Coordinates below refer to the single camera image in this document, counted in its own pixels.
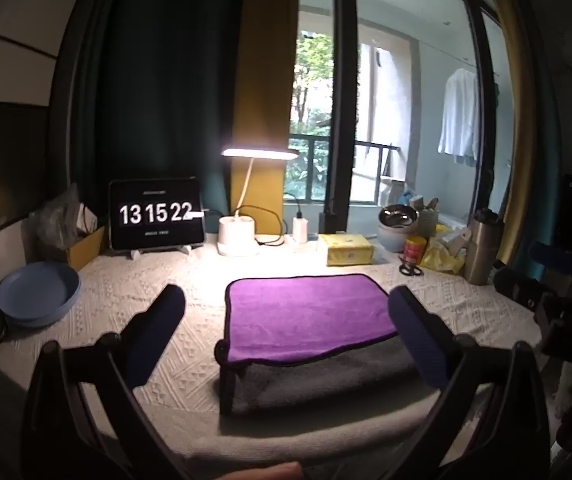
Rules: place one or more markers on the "grey utensil cup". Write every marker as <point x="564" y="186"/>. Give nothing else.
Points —
<point x="428" y="220"/>

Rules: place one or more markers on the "clear plastic bag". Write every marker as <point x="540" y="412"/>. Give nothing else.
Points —
<point x="61" y="220"/>

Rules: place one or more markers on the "black scissors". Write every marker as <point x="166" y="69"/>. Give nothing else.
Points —
<point x="410" y="270"/>

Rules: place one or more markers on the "grey towel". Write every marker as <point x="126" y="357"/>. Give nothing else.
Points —
<point x="326" y="380"/>

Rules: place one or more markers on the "yellow plastic bag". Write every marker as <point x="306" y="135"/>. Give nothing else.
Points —
<point x="440" y="257"/>

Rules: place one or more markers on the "white hanging shirt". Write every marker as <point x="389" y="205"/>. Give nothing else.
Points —
<point x="460" y="115"/>

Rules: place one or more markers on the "white charger plug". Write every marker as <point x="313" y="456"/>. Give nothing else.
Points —
<point x="300" y="230"/>

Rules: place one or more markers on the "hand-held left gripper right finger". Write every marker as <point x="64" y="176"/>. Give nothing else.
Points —
<point x="418" y="335"/>

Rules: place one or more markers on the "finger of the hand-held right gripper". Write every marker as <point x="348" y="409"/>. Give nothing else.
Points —
<point x="553" y="258"/>
<point x="515" y="285"/>

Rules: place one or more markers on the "white desk lamp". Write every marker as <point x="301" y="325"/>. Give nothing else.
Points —
<point x="238" y="235"/>

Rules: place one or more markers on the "steel bowl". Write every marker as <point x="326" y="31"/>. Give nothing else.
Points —
<point x="398" y="216"/>

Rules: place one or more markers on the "white tablet stand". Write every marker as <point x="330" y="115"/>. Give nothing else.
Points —
<point x="136" y="254"/>

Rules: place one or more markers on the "tablet showing clock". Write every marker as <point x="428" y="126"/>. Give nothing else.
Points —
<point x="156" y="212"/>

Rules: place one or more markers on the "pale blue pot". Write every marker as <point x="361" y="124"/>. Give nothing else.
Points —
<point x="393" y="239"/>

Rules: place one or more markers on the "white power strip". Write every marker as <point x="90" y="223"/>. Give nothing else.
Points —
<point x="293" y="246"/>

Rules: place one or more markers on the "white textured tablecloth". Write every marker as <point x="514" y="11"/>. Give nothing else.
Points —
<point x="186" y="385"/>

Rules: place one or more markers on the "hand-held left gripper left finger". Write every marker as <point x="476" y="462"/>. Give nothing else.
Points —
<point x="158" y="330"/>

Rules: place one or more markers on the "red can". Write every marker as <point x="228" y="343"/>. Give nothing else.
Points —
<point x="415" y="251"/>

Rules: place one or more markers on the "purple towel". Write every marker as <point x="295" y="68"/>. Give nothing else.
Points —
<point x="306" y="317"/>

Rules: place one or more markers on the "balcony railing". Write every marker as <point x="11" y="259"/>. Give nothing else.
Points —
<point x="311" y="160"/>

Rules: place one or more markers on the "dark green curtain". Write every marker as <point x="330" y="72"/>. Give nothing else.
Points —
<point x="166" y="85"/>

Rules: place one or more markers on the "yellow cardboard box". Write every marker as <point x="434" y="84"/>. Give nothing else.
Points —
<point x="86" y="251"/>

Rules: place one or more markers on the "steel thermos bottle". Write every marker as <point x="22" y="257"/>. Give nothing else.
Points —
<point x="483" y="252"/>

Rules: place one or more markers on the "black window frame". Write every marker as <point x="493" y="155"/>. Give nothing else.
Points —
<point x="343" y="85"/>

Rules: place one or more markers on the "yellow curtain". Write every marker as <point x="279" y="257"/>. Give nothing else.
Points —
<point x="266" y="70"/>

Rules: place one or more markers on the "yellow tissue pack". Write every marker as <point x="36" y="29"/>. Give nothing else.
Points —
<point x="348" y="249"/>

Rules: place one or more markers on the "blue plate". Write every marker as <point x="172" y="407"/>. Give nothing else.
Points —
<point x="36" y="292"/>

